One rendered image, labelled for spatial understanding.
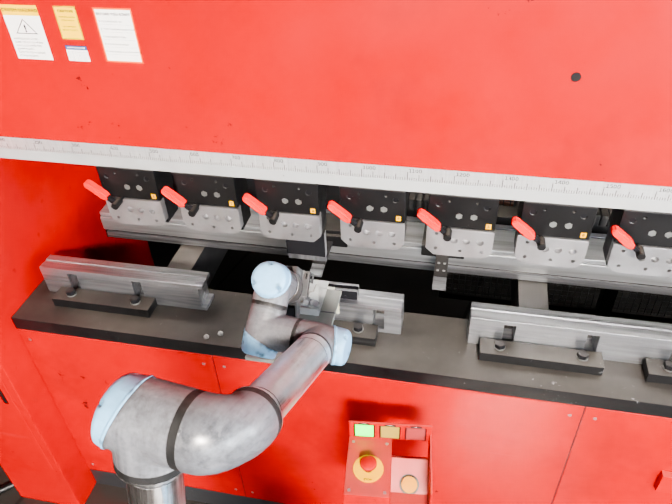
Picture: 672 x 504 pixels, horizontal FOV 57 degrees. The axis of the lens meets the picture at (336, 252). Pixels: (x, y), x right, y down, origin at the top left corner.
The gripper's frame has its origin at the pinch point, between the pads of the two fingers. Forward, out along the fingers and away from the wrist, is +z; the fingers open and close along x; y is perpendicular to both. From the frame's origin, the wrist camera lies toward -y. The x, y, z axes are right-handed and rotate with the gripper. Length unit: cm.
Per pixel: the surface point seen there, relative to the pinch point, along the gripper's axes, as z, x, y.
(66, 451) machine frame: 49, 86, -55
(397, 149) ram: -29.4, -22.1, 32.6
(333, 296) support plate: 4.0, -6.6, 3.6
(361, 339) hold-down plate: 9.0, -14.5, -6.3
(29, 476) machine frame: 54, 101, -66
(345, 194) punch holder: -20.2, -10.7, 24.5
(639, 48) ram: -47, -64, 48
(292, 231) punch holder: -11.5, 2.6, 16.6
